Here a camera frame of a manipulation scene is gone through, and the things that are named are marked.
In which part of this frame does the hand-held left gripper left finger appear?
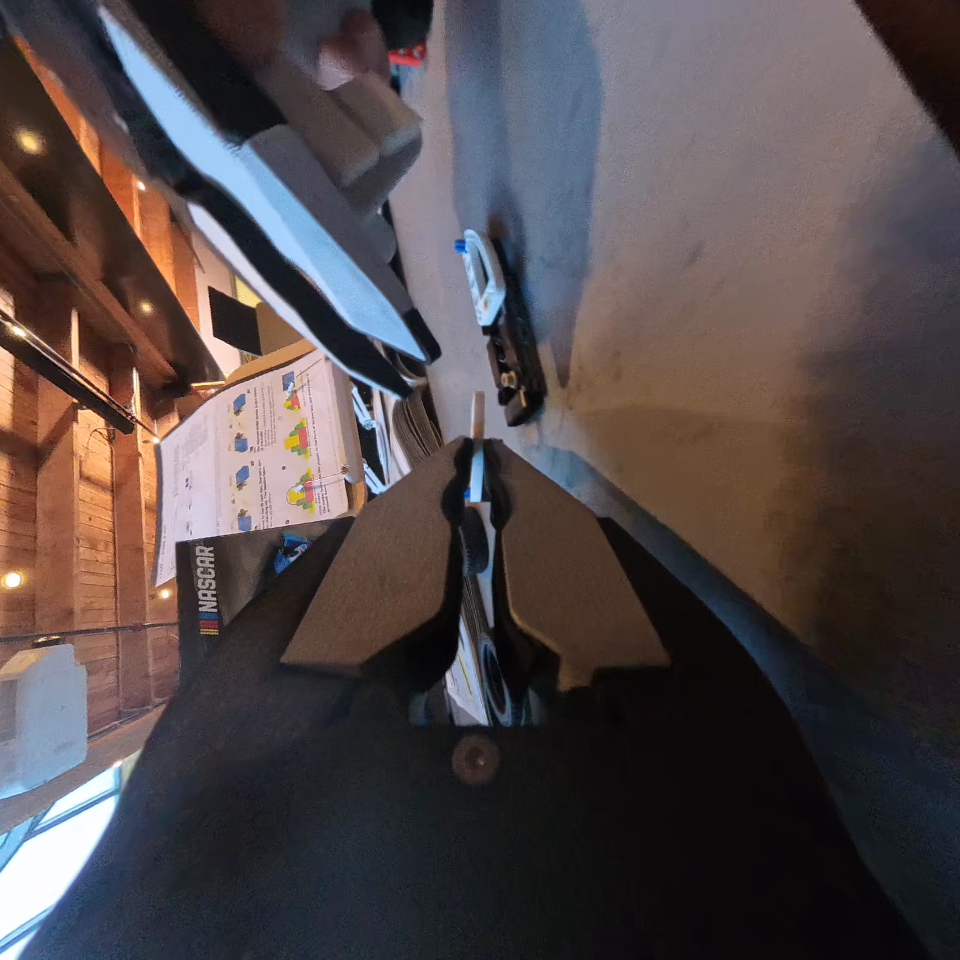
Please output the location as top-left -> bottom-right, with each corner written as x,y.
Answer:
281,436 -> 468,680

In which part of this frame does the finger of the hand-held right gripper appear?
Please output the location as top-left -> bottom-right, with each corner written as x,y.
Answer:
99,9 -> 442,365
186,204 -> 415,399

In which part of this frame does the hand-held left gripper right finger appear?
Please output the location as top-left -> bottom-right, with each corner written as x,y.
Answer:
489,438 -> 672,691

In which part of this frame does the white curved toy panel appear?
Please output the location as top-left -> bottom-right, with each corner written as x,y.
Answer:
466,390 -> 489,503
453,228 -> 508,328

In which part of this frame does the black patterned toy beam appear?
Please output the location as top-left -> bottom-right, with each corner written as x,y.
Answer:
483,238 -> 551,429

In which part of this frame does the grey desk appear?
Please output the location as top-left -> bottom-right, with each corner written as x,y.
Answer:
390,0 -> 960,954

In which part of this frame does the person's right hand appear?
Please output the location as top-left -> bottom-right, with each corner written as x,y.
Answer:
315,9 -> 393,91

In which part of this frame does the black flat panel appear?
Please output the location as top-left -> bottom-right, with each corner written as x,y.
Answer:
207,285 -> 264,358

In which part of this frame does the tan board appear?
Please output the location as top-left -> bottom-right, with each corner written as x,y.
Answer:
223,340 -> 369,520

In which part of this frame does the toy car box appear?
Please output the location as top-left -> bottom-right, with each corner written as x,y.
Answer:
175,516 -> 354,678

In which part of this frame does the open instruction booklet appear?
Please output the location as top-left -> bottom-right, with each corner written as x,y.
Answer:
388,388 -> 498,726

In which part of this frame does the laminated instruction sheet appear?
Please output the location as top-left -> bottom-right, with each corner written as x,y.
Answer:
153,351 -> 354,588

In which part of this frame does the white bulky object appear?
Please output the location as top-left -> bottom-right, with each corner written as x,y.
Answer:
0,643 -> 90,801

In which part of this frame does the black metal rail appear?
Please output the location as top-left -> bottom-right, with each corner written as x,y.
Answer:
0,309 -> 141,438

